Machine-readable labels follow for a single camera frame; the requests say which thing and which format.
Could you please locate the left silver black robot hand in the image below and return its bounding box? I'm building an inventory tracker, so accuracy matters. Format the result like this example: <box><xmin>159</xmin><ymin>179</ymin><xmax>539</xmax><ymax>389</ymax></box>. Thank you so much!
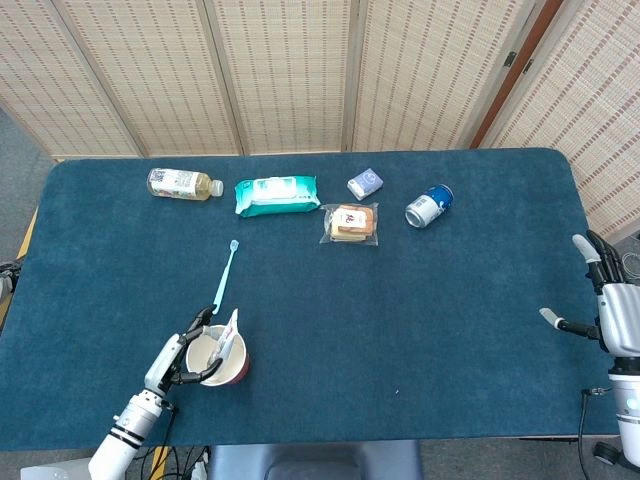
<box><xmin>143</xmin><ymin>305</ymin><xmax>224</xmax><ymax>400</ymax></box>

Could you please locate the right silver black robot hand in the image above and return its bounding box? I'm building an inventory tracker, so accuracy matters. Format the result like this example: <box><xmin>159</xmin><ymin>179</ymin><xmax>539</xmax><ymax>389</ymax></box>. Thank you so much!
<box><xmin>538</xmin><ymin>229</ymin><xmax>640</xmax><ymax>359</ymax></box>

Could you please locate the white floral toothpaste tube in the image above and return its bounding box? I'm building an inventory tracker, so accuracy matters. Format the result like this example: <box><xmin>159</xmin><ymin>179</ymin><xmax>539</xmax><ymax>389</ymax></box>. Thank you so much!
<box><xmin>207</xmin><ymin>308</ymin><xmax>240</xmax><ymax>366</ymax></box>

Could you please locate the light blue toothbrush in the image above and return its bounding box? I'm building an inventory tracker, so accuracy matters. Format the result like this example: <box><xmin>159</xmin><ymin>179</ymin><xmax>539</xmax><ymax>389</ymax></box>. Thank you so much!
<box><xmin>212</xmin><ymin>239</ymin><xmax>241</xmax><ymax>315</ymax></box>

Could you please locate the red paper cup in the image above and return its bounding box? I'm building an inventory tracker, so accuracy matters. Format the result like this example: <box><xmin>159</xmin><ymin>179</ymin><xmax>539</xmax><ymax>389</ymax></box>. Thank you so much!
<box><xmin>185</xmin><ymin>324</ymin><xmax>251</xmax><ymax>388</ymax></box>

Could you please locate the black caster wheel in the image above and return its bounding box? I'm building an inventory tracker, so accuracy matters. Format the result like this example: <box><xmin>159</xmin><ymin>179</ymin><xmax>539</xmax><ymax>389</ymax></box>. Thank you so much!
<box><xmin>593</xmin><ymin>441</ymin><xmax>624</xmax><ymax>466</ymax></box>

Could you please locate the blue grey chair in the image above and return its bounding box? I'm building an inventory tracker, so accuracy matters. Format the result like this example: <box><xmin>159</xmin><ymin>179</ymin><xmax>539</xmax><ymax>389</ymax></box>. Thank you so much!
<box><xmin>207</xmin><ymin>439</ymin><xmax>424</xmax><ymax>480</ymax></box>

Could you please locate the grey sneaker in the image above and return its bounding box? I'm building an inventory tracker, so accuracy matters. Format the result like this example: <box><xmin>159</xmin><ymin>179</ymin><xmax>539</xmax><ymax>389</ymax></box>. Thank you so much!
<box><xmin>0</xmin><ymin>260</ymin><xmax>20</xmax><ymax>296</ymax></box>

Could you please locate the yellow tea plastic bottle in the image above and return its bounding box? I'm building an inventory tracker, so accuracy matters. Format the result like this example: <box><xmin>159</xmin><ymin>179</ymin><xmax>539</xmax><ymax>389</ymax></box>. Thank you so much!
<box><xmin>146</xmin><ymin>167</ymin><xmax>225</xmax><ymax>202</ymax></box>

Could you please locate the dark blue table cloth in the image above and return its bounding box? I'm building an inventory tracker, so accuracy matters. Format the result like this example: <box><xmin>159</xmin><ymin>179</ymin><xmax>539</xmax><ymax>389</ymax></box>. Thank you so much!
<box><xmin>0</xmin><ymin>147</ymin><xmax>626</xmax><ymax>454</ymax></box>

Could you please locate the green wet wipes pack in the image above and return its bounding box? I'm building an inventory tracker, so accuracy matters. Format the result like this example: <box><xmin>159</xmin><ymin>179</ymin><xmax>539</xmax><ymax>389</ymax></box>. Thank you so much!
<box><xmin>233</xmin><ymin>174</ymin><xmax>322</xmax><ymax>219</ymax></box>

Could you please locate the narrow bamboo folding screen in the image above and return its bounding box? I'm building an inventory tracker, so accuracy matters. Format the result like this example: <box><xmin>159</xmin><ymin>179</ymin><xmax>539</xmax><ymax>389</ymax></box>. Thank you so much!
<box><xmin>479</xmin><ymin>0</ymin><xmax>640</xmax><ymax>246</ymax></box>

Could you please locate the blue white drink can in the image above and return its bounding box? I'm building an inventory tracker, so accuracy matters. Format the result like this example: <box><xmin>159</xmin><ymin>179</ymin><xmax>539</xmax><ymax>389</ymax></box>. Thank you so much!
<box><xmin>404</xmin><ymin>184</ymin><xmax>455</xmax><ymax>229</ymax></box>

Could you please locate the packaged sliced cake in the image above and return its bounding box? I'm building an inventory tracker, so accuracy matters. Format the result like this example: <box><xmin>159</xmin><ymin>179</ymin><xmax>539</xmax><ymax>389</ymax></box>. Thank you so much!
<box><xmin>319</xmin><ymin>202</ymin><xmax>380</xmax><ymax>247</ymax></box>

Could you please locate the small blue white box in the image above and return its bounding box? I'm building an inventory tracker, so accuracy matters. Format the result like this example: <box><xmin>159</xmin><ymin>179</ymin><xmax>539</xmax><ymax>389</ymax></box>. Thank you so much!
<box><xmin>346</xmin><ymin>167</ymin><xmax>386</xmax><ymax>201</ymax></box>

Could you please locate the wide bamboo folding screen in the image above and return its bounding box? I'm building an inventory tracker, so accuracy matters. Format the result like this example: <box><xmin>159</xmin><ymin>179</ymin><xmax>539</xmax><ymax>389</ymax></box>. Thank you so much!
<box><xmin>0</xmin><ymin>0</ymin><xmax>551</xmax><ymax>159</ymax></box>

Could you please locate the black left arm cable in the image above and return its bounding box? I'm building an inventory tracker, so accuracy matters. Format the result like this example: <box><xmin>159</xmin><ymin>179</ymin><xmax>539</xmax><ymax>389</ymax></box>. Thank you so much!
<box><xmin>139</xmin><ymin>404</ymin><xmax>177</xmax><ymax>480</ymax></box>

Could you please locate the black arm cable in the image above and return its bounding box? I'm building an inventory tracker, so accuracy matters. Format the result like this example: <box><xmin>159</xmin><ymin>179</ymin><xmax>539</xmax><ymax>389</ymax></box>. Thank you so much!
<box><xmin>577</xmin><ymin>385</ymin><xmax>614</xmax><ymax>480</ymax></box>
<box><xmin>139</xmin><ymin>404</ymin><xmax>177</xmax><ymax>480</ymax></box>

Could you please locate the black floor cable bundle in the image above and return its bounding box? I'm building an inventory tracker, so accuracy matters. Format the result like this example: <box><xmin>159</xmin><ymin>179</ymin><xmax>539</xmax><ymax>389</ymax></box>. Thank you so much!
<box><xmin>142</xmin><ymin>444</ymin><xmax>209</xmax><ymax>480</ymax></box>

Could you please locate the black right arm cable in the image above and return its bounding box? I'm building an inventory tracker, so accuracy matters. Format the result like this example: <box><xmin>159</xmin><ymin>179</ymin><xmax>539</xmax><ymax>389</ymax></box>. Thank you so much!
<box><xmin>577</xmin><ymin>385</ymin><xmax>614</xmax><ymax>480</ymax></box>

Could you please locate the brown wooden post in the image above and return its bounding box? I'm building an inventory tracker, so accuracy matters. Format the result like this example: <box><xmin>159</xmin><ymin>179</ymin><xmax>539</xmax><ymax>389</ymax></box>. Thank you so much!
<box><xmin>469</xmin><ymin>0</ymin><xmax>565</xmax><ymax>150</ymax></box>

